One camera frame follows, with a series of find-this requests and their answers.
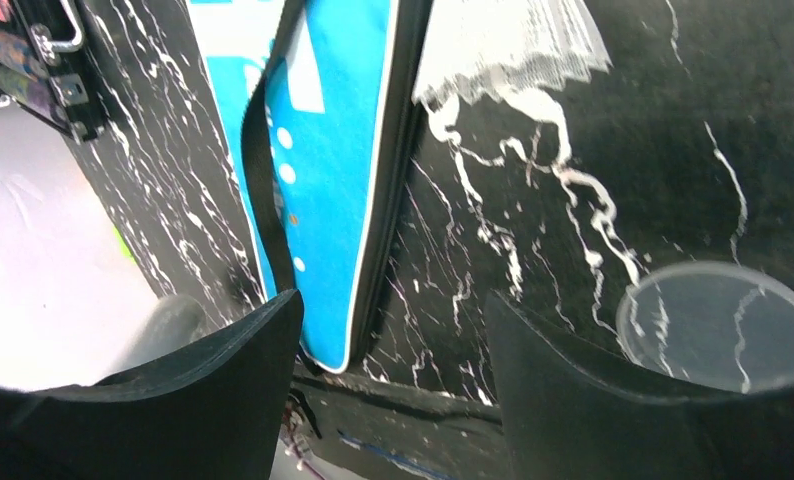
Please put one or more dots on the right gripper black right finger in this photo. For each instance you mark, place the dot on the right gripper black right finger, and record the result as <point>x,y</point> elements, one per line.
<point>572,410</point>

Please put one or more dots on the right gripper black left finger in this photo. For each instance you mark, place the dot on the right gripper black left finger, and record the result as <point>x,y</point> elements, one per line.
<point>209,410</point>

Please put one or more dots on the clear plastic tube lid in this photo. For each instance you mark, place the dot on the clear plastic tube lid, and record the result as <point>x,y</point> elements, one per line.
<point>715,324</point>

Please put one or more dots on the white shuttlecock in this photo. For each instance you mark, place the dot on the white shuttlecock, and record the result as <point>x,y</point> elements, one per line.
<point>481,48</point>

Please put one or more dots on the white shuttlecock tube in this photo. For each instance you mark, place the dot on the white shuttlecock tube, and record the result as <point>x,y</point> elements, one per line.
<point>172,324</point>

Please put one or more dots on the black base beam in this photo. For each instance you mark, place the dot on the black base beam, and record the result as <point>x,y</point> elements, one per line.
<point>392,431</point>

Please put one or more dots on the green clip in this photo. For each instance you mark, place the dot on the green clip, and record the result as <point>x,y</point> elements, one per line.
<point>123,246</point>

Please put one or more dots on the blue racket bag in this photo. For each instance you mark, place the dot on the blue racket bag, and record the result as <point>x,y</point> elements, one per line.
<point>315,98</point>

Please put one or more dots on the black aluminium case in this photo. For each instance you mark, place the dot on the black aluminium case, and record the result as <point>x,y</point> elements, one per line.
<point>46,66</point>

